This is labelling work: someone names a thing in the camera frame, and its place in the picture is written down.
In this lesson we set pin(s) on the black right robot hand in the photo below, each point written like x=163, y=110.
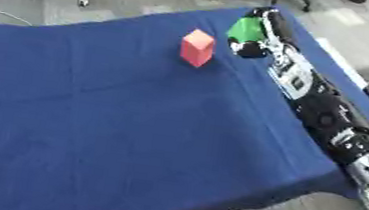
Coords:
x=277, y=24

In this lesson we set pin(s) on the green block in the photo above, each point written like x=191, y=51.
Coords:
x=246, y=30

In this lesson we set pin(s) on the silver and black right robot arm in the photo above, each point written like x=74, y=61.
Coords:
x=328, y=114

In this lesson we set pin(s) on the pink rectangular block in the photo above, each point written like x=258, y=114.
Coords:
x=196, y=48

